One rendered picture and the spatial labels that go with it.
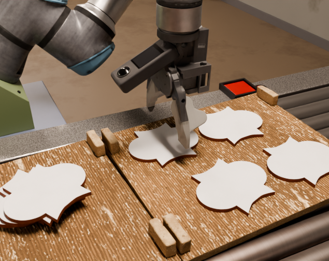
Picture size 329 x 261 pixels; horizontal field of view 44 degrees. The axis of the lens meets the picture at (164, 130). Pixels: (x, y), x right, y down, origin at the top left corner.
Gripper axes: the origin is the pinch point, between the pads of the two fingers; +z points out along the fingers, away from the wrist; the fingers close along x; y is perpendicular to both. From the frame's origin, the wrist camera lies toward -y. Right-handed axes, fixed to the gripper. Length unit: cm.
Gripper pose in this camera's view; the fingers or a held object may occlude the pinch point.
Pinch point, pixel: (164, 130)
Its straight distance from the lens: 78.8
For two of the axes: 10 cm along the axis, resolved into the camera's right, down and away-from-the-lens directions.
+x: -4.6, -4.9, 7.4
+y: 8.9, -2.3, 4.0
